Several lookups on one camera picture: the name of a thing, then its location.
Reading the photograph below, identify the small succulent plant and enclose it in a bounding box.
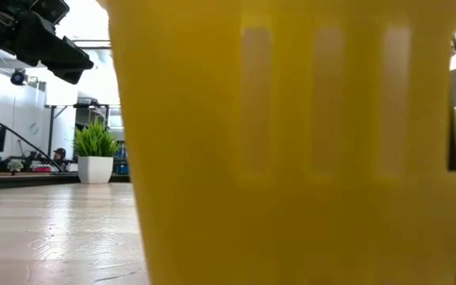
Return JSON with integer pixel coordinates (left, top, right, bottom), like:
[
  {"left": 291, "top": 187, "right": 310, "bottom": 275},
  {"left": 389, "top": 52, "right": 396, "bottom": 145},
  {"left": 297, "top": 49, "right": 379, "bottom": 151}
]
[{"left": 6, "top": 158, "right": 25, "bottom": 175}]

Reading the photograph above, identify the potted green plant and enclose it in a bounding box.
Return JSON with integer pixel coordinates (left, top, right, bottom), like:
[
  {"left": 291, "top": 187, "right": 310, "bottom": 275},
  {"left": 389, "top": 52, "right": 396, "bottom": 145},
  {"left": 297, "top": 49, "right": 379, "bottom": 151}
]
[{"left": 73, "top": 118, "right": 121, "bottom": 184}]

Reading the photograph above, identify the yellow plastic basket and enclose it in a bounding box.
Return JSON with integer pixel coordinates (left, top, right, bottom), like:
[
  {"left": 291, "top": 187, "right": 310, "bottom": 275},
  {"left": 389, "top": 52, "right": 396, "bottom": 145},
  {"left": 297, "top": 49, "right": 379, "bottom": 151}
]
[{"left": 104, "top": 0, "right": 456, "bottom": 285}]

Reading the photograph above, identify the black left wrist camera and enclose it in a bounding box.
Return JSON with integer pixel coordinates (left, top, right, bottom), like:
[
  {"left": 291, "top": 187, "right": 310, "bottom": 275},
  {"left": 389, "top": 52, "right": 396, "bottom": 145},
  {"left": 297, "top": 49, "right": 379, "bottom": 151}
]
[{"left": 29, "top": 0, "right": 70, "bottom": 25}]

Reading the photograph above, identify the blue storage crate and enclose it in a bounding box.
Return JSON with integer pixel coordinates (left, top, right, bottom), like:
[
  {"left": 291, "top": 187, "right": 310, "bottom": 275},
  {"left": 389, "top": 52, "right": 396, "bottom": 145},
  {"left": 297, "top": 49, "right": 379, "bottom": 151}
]
[{"left": 112, "top": 144, "right": 131, "bottom": 176}]

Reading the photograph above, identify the round black ceiling camera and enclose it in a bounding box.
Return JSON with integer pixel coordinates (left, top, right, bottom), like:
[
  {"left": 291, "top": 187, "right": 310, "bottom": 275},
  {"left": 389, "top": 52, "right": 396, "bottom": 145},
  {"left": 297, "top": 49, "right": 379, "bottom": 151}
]
[{"left": 9, "top": 68, "right": 28, "bottom": 86}]

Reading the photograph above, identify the background white-topped table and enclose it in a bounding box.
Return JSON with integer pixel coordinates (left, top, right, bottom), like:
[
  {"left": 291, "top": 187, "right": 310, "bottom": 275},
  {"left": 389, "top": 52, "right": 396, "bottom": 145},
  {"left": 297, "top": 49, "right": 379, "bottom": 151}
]
[{"left": 44, "top": 81, "right": 112, "bottom": 159}]

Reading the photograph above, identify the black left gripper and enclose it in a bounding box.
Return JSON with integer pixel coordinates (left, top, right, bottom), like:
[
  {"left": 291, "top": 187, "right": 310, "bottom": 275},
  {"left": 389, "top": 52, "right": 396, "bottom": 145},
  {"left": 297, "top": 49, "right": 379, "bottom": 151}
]
[{"left": 0, "top": 0, "right": 95, "bottom": 86}]

